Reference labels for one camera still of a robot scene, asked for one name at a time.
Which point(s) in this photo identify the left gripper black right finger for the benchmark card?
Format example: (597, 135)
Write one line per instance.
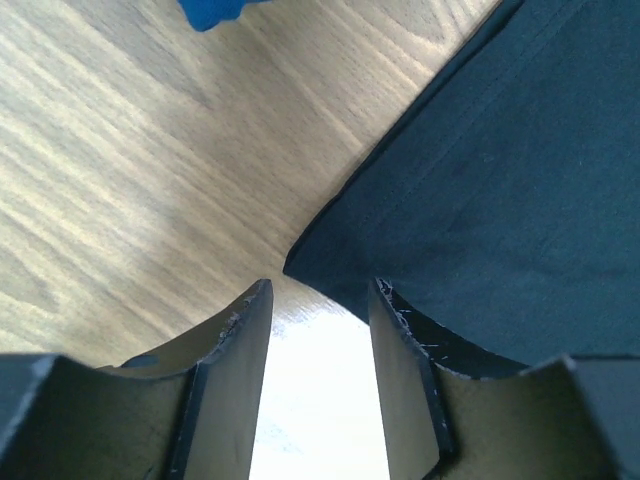
(453, 410)

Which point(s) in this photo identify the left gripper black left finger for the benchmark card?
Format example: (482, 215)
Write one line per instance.
(186, 409)

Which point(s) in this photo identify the black t shirt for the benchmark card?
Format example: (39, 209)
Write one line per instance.
(504, 203)

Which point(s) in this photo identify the folded blue t shirt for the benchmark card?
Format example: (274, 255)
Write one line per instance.
(204, 15)

